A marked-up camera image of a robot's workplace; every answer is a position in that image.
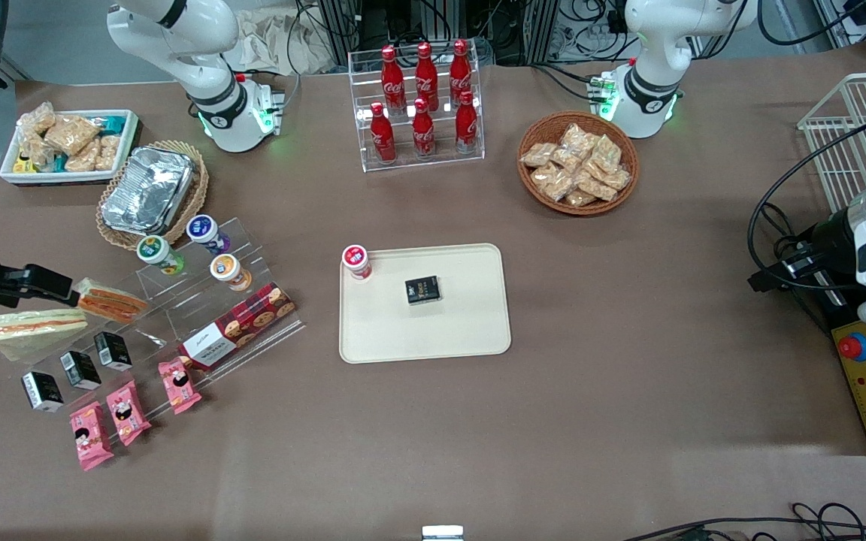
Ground beige plastic tray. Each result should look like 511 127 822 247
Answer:
338 243 513 365

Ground purple cap yogurt bottle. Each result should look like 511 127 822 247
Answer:
185 214 232 255

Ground crumpled beige cloth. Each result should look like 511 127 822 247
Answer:
236 9 345 77

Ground toasted wrapped triangle sandwich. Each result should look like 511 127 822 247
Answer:
74 277 150 325

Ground oval light wicker basket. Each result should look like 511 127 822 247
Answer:
95 139 210 252

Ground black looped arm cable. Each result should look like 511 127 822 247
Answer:
746 119 866 292

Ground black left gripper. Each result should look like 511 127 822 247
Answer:
747 210 859 294

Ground round brown wicker basket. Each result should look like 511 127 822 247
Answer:
517 111 640 218

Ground aluminium frame rack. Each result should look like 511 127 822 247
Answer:
314 0 563 67

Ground pale triangle sandwich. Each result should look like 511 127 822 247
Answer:
0 308 89 363

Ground red cola bottle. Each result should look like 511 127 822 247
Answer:
411 98 436 159
455 91 479 156
370 102 397 165
450 39 473 106
415 41 439 112
380 45 406 115

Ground white wire basket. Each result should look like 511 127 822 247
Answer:
797 72 866 216

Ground black floor cables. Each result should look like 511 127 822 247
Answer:
619 502 866 541

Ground green cap yogurt bottle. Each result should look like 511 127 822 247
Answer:
136 234 186 276

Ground clear acrylic stepped stand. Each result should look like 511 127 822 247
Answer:
18 216 307 423

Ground white rectangular bin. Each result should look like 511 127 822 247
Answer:
0 109 141 187

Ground pink snack packet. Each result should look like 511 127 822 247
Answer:
105 379 153 448
69 400 115 472
158 357 203 416

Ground black box with gold print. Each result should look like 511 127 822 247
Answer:
404 275 444 307

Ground red plaid cookie box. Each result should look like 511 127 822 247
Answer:
178 282 297 371

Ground silver foil container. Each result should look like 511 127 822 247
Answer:
100 146 195 236

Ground red cap yogurt bottle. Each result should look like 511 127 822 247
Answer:
341 245 373 282

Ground orange cap yogurt bottle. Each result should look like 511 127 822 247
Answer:
209 253 253 293

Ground clear acrylic bottle rack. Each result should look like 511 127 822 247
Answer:
347 44 486 174

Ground small black carton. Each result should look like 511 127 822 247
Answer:
59 349 102 391
20 370 65 413
93 331 134 373

